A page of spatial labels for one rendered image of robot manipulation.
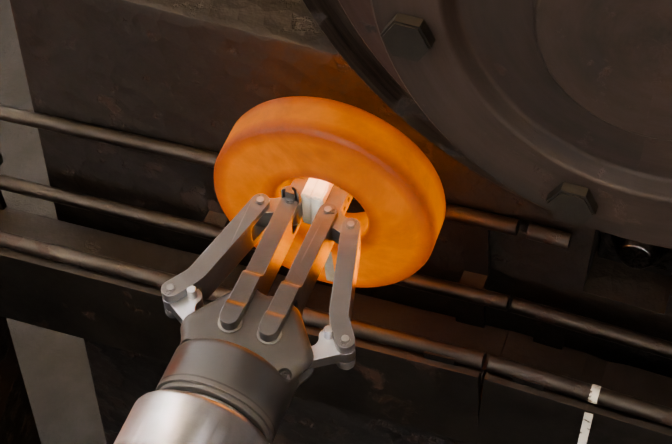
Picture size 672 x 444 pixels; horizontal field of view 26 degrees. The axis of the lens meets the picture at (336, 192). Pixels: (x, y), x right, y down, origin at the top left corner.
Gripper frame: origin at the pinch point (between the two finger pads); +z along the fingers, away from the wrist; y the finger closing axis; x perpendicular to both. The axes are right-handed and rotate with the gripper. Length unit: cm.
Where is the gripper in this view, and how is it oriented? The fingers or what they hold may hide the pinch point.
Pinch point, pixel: (330, 172)
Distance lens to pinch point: 96.5
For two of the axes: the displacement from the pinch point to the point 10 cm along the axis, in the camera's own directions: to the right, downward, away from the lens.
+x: -0.2, -6.3, -7.7
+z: 3.4, -7.3, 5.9
